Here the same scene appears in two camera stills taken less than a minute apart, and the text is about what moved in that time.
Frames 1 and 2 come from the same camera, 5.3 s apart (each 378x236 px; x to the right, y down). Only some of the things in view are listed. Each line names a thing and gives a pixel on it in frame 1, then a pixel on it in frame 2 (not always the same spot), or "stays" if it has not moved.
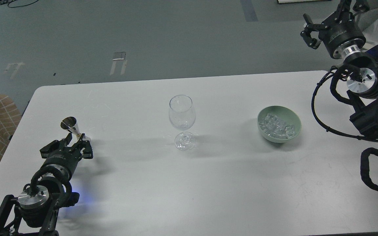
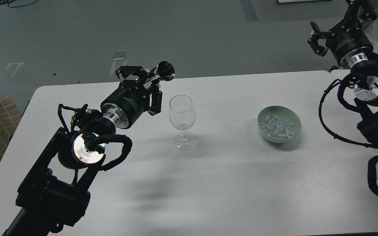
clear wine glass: x=182 y=113 stays
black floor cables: x=0 y=2 stays
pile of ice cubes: x=273 y=126 stays
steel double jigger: x=69 y=124 -> x=165 y=70
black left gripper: x=55 y=153 -> x=126 y=102
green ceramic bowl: x=278 y=124 stays
